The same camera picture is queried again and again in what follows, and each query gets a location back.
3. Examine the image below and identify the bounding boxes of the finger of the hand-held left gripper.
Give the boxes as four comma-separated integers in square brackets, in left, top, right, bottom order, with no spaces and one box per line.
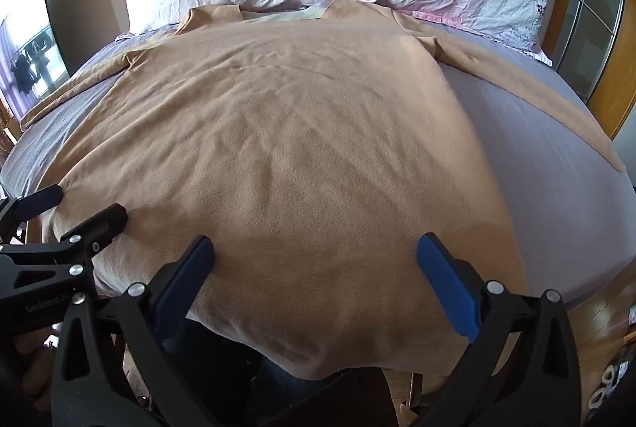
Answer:
[0,203,129,305]
[0,185,65,243]

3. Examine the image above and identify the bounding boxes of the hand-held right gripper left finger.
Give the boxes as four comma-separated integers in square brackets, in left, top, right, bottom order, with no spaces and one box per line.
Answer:
[50,234,220,427]

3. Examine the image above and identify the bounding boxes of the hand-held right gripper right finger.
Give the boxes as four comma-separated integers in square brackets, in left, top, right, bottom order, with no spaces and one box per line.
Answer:
[415,232,583,427]

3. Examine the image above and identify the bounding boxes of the tan long-sleeve shirt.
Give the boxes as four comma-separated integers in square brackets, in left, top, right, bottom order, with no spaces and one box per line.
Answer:
[20,0,628,381]

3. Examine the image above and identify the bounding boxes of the dark hanging clothes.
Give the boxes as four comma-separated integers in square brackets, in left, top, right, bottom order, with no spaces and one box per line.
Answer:
[10,42,50,96]

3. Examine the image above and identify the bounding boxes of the person's left hand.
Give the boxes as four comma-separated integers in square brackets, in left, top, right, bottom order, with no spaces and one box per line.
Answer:
[10,327,61,414]

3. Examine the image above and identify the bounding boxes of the person's blue jeans leg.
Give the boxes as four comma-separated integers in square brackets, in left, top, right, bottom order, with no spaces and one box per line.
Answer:
[248,352,341,410]

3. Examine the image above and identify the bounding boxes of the bed with purple sheet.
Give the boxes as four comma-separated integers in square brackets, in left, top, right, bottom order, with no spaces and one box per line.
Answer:
[0,7,636,323]

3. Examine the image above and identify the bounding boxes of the window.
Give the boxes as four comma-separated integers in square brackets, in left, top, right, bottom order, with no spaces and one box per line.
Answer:
[0,0,70,120]

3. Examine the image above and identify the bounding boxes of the white slippers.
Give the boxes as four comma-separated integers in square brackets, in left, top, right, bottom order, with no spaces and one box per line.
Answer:
[586,357,633,413]

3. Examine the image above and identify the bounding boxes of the wooden headboard with glass panels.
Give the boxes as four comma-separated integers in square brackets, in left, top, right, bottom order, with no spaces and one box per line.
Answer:
[539,0,636,142]

